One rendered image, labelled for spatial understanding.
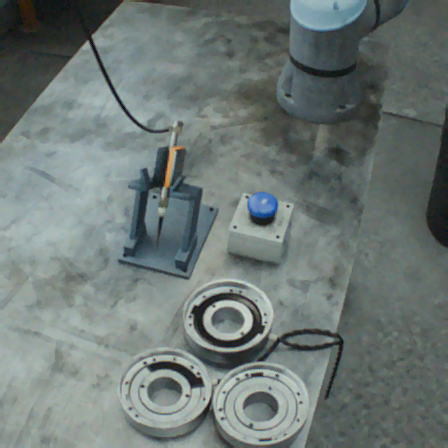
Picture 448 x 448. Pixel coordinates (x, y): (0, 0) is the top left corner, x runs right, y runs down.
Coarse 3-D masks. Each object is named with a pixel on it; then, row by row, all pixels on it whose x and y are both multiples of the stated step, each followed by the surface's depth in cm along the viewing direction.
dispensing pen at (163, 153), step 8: (176, 128) 81; (176, 136) 82; (176, 144) 82; (160, 152) 81; (168, 152) 81; (160, 160) 81; (168, 160) 81; (160, 168) 81; (160, 176) 82; (152, 184) 82; (160, 184) 82; (168, 192) 84; (160, 200) 84; (168, 200) 84; (160, 208) 84; (160, 216) 84; (160, 224) 85
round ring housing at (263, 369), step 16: (240, 368) 71; (256, 368) 72; (272, 368) 72; (224, 384) 71; (288, 384) 71; (304, 384) 70; (224, 400) 70; (240, 400) 70; (256, 400) 72; (272, 400) 71; (304, 400) 69; (224, 416) 68; (240, 416) 68; (304, 416) 67; (224, 432) 66; (288, 432) 67
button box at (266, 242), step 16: (240, 208) 87; (288, 208) 87; (240, 224) 85; (256, 224) 85; (272, 224) 85; (288, 224) 86; (240, 240) 85; (256, 240) 84; (272, 240) 83; (256, 256) 87; (272, 256) 86
